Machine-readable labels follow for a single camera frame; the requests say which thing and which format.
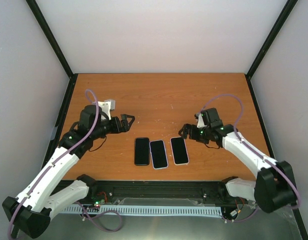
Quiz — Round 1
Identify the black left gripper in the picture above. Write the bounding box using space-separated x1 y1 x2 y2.
91 114 135 140

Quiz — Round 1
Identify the black phone case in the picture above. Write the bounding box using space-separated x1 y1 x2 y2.
134 137 151 167

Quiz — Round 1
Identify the cream phone case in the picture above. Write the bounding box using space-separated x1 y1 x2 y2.
169 136 190 166

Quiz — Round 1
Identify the silver phone black screen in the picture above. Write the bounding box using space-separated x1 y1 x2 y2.
134 137 150 166

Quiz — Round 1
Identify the light blue phone case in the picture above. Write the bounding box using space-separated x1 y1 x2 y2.
149 139 169 171

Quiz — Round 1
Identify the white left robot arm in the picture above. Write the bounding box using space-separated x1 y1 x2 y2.
2 101 135 239

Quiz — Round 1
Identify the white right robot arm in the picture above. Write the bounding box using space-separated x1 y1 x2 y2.
178 123 301 213

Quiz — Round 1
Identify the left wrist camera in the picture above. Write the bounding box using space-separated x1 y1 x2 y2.
97 99 116 122

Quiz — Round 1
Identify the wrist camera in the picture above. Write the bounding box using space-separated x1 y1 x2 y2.
195 107 223 129
97 99 116 122

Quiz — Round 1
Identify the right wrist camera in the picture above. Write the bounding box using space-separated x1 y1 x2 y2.
195 107 223 129

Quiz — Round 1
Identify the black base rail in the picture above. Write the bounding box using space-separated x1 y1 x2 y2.
26 180 294 208

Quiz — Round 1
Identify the light blue cable duct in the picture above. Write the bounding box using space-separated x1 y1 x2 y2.
61 204 223 216

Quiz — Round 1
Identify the black frame post left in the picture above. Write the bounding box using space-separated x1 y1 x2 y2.
25 0 75 79

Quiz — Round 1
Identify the black frame post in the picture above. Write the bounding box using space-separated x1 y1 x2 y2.
245 0 299 78
25 0 75 79

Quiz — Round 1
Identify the black frame post right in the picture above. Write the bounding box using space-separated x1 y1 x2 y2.
245 0 299 78

